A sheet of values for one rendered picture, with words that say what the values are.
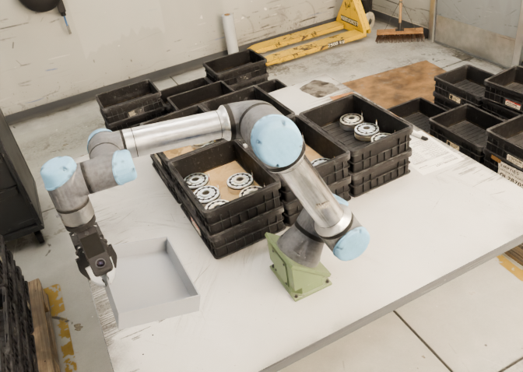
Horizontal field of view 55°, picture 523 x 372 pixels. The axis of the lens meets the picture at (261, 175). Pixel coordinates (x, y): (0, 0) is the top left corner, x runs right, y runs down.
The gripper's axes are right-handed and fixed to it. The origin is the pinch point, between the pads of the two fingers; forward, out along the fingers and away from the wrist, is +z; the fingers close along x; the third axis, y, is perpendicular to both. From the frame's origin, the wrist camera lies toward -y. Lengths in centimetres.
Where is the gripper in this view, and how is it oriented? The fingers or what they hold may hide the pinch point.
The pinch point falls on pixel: (107, 283)
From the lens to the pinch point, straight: 135.2
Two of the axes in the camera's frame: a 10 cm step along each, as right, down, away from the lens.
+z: 1.3, 8.1, 5.7
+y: -5.0, -4.4, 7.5
